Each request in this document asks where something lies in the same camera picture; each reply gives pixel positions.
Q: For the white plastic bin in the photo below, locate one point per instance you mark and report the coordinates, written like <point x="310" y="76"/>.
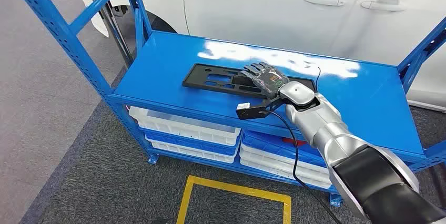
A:
<point x="181" y="125"/>
<point x="271" y="161"/>
<point x="278" y="173"/>
<point x="188" y="152"/>

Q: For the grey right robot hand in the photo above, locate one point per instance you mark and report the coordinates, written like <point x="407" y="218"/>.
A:
<point x="266" y="79"/>

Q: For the black plastic panel part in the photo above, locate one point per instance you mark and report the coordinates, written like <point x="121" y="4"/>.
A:
<point x="198" y="76"/>

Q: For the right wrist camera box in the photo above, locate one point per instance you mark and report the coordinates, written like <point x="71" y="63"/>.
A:
<point x="251" y="111"/>

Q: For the white car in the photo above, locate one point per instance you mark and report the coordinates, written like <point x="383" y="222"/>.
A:
<point x="244" y="6"/>

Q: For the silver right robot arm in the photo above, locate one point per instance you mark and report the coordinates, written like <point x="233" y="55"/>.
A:
<point x="327" y="128"/>

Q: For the grey metal stand pole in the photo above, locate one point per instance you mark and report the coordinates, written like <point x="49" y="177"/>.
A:
<point x="115" y="31"/>

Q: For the blue metal shelf rack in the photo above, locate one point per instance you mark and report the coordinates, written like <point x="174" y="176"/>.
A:
<point x="174" y="58"/>

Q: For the red item in bin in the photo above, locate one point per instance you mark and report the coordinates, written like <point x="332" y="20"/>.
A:
<point x="291" y="141"/>

